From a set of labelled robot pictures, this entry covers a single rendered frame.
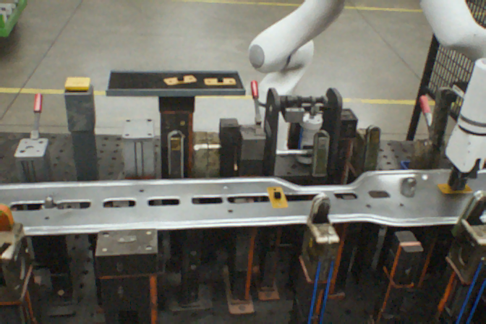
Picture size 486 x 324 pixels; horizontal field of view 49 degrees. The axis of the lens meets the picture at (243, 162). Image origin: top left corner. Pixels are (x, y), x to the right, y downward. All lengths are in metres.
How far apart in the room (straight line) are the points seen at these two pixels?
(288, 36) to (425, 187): 0.58
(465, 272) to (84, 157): 1.03
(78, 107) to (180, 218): 0.46
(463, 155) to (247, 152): 0.53
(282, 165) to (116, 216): 0.51
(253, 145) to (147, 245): 0.44
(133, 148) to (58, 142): 0.86
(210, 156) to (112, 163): 0.71
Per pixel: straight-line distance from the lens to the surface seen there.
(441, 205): 1.40
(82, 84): 1.47
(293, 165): 1.49
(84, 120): 1.50
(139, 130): 1.33
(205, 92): 1.42
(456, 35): 1.32
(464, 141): 1.37
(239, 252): 1.31
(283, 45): 1.60
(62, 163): 2.01
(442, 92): 1.48
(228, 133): 1.39
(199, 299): 1.42
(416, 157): 1.58
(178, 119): 1.48
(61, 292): 1.43
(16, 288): 1.12
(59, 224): 1.22
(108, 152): 2.05
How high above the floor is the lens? 1.74
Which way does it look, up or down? 31 degrees down
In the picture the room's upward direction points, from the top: 4 degrees clockwise
